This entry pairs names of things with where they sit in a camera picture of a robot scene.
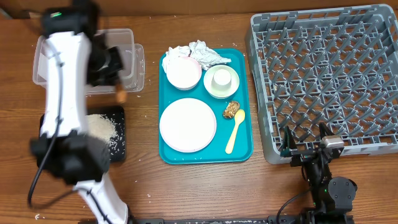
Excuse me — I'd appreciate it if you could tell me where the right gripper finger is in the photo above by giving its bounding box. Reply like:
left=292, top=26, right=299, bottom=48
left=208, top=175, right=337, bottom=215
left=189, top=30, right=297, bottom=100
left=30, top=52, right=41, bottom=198
left=319, top=122, right=335, bottom=139
left=281, top=126, right=297, bottom=151

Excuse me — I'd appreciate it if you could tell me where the pile of white rice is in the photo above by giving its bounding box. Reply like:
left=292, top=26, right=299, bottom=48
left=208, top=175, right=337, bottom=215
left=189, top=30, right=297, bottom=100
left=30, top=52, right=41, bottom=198
left=86, top=114, right=119, bottom=147

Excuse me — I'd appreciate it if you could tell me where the large white plate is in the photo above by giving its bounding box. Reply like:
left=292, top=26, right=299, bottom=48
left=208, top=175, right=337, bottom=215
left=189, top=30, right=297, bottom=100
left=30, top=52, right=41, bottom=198
left=159, top=98, right=217, bottom=153

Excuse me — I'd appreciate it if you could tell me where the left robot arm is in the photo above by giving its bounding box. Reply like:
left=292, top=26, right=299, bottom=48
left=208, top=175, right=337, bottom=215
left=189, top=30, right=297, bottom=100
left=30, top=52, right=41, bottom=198
left=30, top=1, right=134, bottom=223

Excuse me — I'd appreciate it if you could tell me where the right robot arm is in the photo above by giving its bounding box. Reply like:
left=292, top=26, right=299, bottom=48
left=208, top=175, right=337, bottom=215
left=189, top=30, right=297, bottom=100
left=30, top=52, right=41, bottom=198
left=275, top=123, right=358, bottom=224

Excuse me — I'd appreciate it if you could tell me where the grey dishwasher rack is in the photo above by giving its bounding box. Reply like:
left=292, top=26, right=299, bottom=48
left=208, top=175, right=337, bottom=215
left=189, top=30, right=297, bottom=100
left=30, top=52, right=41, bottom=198
left=246, top=4, right=397, bottom=164

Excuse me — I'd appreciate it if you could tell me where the clear plastic bin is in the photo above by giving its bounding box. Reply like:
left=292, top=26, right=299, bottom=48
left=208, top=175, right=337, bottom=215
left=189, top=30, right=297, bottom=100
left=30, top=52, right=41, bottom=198
left=32, top=29, right=146, bottom=92

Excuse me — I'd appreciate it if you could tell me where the teal serving tray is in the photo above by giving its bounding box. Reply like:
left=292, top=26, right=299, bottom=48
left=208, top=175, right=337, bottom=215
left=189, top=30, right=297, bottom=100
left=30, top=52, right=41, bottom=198
left=159, top=49, right=254, bottom=165

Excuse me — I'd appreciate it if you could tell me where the yellow plastic spoon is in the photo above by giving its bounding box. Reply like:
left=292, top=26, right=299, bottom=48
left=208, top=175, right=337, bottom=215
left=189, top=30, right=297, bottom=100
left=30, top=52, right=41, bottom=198
left=225, top=109, right=245, bottom=154

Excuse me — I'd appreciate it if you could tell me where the brown crumpled food wrapper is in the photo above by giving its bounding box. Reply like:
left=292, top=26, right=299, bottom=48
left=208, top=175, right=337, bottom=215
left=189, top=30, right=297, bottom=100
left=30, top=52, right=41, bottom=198
left=223, top=101, right=240, bottom=119

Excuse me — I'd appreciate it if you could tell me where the pink white bowl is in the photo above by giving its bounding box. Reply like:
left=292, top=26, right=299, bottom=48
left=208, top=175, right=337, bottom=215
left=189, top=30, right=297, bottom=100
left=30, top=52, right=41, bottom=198
left=166, top=57, right=202, bottom=90

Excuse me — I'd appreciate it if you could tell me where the black tray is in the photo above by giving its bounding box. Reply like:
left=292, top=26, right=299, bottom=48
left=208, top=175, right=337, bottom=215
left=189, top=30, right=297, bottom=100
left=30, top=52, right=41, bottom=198
left=30, top=105, right=126, bottom=164

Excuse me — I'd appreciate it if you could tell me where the cream bowl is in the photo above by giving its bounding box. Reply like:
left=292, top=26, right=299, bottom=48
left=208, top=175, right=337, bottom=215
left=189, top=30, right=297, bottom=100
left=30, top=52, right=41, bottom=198
left=203, top=65, right=240, bottom=99

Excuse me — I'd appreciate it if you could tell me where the cream cup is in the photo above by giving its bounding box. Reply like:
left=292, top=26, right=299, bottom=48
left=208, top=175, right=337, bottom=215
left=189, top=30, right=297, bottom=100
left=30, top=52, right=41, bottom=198
left=212, top=68, right=231, bottom=91

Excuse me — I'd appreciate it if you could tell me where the crumpled white paper napkin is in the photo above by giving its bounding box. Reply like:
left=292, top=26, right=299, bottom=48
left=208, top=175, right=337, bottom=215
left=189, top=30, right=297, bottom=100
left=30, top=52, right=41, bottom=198
left=162, top=40, right=231, bottom=72

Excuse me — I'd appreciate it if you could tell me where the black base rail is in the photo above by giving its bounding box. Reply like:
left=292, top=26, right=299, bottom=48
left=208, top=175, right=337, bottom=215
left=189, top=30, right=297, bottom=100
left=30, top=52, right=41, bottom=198
left=133, top=215, right=355, bottom=224

